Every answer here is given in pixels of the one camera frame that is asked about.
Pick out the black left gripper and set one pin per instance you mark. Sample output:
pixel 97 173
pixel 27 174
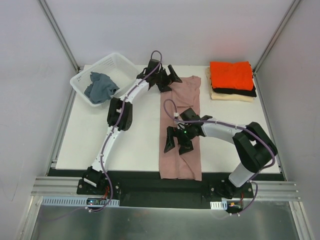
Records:
pixel 163 78

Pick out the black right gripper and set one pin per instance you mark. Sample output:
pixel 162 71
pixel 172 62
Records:
pixel 178 137

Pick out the pink t shirt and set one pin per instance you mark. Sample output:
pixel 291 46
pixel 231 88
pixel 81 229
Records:
pixel 172 165

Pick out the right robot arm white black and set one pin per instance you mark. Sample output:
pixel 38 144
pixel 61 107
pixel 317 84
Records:
pixel 255 149

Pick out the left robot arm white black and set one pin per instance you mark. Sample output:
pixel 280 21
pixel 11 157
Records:
pixel 120 116

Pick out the white plastic laundry basket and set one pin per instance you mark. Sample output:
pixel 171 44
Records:
pixel 120 70

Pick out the beige folded t shirt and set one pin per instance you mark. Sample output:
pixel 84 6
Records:
pixel 225 97

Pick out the blue grey t shirt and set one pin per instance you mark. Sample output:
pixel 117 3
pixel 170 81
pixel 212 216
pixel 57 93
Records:
pixel 101 89

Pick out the orange folded t shirt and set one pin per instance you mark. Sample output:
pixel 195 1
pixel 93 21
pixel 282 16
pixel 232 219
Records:
pixel 227 75

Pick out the black folded t shirt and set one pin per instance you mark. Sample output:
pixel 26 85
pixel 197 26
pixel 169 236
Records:
pixel 247 93

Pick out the right white cable duct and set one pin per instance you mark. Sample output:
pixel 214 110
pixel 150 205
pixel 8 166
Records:
pixel 226 204

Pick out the white cable duct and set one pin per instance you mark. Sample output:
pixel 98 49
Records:
pixel 226 204
pixel 65 201

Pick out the left aluminium frame post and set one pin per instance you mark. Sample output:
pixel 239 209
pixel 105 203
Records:
pixel 58 33

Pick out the aluminium frame post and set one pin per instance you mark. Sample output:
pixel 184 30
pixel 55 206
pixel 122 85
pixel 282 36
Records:
pixel 58 33
pixel 280 28

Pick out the aluminium rail profile front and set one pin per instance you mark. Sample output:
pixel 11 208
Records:
pixel 286 191

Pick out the left white cable duct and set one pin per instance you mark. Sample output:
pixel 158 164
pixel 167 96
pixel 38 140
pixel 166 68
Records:
pixel 65 201

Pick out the right aluminium frame post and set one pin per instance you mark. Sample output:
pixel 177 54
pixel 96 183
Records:
pixel 280 28

